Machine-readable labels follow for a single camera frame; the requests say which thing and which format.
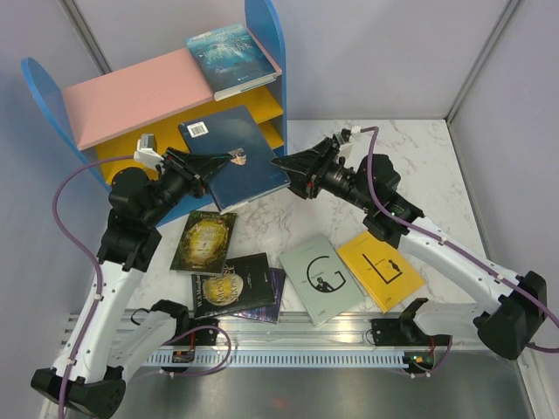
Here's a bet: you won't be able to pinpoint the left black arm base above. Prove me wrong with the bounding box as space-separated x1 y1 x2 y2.
130 299 219 349

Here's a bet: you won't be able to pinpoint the aluminium mounting rail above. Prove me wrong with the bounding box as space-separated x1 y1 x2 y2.
60 312 538 350

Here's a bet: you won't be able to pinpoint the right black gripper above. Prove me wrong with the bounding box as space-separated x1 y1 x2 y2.
271 136 375 212

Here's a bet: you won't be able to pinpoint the purple cable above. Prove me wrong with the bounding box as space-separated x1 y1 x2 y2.
52 153 139 419
357 126 559 354

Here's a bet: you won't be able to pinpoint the dark purple book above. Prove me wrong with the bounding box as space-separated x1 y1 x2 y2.
231 266 287 326

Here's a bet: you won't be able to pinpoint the teal ocean cover book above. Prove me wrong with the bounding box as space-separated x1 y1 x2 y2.
185 24 279 101

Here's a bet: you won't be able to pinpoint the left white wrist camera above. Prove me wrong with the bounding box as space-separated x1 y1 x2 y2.
134 134 163 170

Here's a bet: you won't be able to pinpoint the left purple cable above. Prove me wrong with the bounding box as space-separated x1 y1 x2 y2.
52 153 139 419

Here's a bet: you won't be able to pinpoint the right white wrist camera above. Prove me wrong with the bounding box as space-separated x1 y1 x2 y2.
334 126 362 153

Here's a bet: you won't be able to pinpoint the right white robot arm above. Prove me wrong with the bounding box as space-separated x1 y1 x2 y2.
272 138 552 360

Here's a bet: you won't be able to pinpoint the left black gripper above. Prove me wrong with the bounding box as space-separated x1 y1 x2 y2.
143 146 232 225

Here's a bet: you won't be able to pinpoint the green Alice Wonderland book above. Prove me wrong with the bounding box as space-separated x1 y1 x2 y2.
170 210 237 276

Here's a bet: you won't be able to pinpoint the black Moon and Sixpence book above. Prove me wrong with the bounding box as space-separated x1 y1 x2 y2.
192 253 276 319

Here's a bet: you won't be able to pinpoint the navy blue hardcover book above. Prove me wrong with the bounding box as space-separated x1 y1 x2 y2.
178 106 290 214

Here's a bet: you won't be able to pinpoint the yellow letter L book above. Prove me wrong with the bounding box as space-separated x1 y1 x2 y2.
337 231 425 313

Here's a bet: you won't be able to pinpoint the grey letter G book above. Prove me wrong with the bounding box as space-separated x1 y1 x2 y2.
279 235 364 326

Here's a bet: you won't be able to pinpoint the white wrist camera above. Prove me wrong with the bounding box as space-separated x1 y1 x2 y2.
334 126 362 153
134 134 163 170

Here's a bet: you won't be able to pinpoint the white slotted cable duct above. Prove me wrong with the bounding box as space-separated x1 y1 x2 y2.
143 348 433 368

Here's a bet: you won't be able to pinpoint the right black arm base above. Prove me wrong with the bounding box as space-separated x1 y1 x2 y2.
370 298 450 347

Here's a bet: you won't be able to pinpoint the blue pink yellow bookshelf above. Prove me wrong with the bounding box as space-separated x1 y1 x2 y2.
20 0 289 228

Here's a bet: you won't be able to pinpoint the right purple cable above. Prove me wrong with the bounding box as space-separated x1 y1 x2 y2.
357 126 559 354

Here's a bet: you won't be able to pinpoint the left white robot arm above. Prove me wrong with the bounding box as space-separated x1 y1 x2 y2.
31 148 231 418

